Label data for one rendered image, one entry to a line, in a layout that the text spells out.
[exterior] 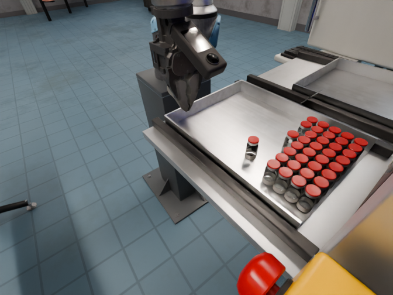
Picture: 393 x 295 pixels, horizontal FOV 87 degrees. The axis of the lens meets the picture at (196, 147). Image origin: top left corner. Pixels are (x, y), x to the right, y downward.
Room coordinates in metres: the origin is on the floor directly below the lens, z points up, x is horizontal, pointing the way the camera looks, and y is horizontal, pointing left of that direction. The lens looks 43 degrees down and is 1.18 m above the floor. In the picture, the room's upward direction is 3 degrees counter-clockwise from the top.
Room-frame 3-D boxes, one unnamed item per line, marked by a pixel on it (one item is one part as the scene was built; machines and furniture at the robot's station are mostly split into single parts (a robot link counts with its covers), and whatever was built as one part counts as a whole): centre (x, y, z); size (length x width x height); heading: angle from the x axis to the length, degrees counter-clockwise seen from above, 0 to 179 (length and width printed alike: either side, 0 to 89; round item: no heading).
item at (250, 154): (0.28, -0.11, 0.90); 0.02 x 0.02 x 0.04
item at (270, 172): (0.27, -0.19, 0.91); 0.18 x 0.02 x 0.05; 126
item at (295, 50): (0.87, -0.59, 0.82); 0.40 x 0.14 x 0.02; 30
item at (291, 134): (0.29, -0.18, 0.91); 0.02 x 0.02 x 0.05
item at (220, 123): (0.34, -0.14, 0.90); 0.34 x 0.26 x 0.04; 36
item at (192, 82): (0.45, 0.02, 0.95); 0.06 x 0.03 x 0.09; 37
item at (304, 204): (0.21, -0.23, 0.91); 0.18 x 0.02 x 0.05; 126
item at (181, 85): (0.43, 0.04, 0.95); 0.06 x 0.03 x 0.09; 37
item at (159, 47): (0.45, 0.03, 1.06); 0.09 x 0.08 x 0.12; 37
